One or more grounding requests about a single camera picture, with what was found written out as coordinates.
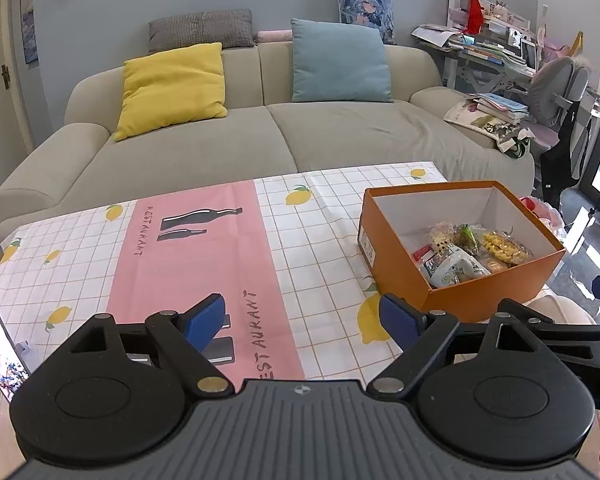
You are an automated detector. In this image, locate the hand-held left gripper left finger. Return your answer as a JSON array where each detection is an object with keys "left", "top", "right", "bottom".
[{"left": 55, "top": 294, "right": 233, "bottom": 398}]

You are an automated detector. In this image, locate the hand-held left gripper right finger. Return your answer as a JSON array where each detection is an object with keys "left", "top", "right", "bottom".
[{"left": 367, "top": 294, "right": 551, "bottom": 398}]

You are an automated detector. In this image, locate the long red snack packet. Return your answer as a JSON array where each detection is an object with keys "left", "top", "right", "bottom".
[{"left": 411, "top": 244, "right": 438, "bottom": 266}]

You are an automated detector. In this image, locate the white barcode snack packet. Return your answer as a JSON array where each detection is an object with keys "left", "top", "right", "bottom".
[{"left": 432, "top": 252, "right": 491, "bottom": 288}]

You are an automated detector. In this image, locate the orange cardboard box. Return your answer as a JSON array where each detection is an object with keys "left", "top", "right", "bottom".
[{"left": 357, "top": 181, "right": 567, "bottom": 323}]

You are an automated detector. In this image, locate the clear popcorn packet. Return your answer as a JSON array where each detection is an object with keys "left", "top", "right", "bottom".
[{"left": 428, "top": 223, "right": 456, "bottom": 253}]

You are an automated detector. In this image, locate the yellow crispy noodle packet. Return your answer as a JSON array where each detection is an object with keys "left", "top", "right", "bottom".
[{"left": 480, "top": 230, "right": 533, "bottom": 265}]

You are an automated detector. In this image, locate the green triangular snack packet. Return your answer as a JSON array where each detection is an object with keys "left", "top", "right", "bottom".
[{"left": 452, "top": 225, "right": 481, "bottom": 256}]

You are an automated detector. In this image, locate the cream stool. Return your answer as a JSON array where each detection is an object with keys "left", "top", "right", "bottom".
[{"left": 522, "top": 294, "right": 600, "bottom": 461}]

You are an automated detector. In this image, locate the black garment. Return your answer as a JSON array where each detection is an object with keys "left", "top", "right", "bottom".
[{"left": 540, "top": 102, "right": 593, "bottom": 206}]

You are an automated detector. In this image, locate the white phone stand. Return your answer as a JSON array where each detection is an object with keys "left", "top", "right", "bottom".
[{"left": 15, "top": 341, "right": 33, "bottom": 376}]

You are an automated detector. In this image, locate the beige sofa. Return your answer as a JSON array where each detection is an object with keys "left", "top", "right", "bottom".
[{"left": 0, "top": 35, "right": 536, "bottom": 241}]

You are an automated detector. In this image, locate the smartphone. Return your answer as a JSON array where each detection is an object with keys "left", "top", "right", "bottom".
[{"left": 0, "top": 306, "right": 32, "bottom": 403}]

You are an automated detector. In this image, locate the stack of magazines on sofa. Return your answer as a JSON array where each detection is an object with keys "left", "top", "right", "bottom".
[{"left": 443, "top": 100, "right": 537, "bottom": 158}]

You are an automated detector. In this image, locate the grey office chair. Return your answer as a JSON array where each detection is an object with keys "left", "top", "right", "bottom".
[{"left": 527, "top": 55, "right": 600, "bottom": 146}]

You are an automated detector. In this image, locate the stack of books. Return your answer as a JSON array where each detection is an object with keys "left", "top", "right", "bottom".
[{"left": 472, "top": 92, "right": 530, "bottom": 123}]

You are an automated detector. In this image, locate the yellow cushion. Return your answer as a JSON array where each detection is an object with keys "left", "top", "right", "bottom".
[{"left": 112, "top": 42, "right": 229, "bottom": 142}]

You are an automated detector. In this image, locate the grey desk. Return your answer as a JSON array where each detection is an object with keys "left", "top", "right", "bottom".
[{"left": 442, "top": 35, "right": 541, "bottom": 96}]

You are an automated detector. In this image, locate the desk monitor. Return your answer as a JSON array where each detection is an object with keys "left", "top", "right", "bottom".
[{"left": 520, "top": 37, "right": 538, "bottom": 71}]

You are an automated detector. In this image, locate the teal cushion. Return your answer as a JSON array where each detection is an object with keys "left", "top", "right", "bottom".
[{"left": 290, "top": 19, "right": 395, "bottom": 104}]

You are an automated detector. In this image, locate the grey checked cushion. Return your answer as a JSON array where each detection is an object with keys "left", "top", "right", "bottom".
[{"left": 147, "top": 8, "right": 257, "bottom": 53}]

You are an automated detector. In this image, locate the red paper bag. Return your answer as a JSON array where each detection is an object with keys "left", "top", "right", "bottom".
[{"left": 465, "top": 0, "right": 486, "bottom": 36}]

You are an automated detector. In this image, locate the figure print pillow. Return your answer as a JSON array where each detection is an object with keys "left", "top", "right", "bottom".
[{"left": 335, "top": 0, "right": 397, "bottom": 45}]

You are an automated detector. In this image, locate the door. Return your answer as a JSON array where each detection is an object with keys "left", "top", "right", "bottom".
[{"left": 0, "top": 0, "right": 31, "bottom": 161}]

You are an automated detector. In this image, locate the wall poster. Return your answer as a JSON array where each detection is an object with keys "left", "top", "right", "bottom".
[{"left": 21, "top": 0, "right": 40, "bottom": 65}]

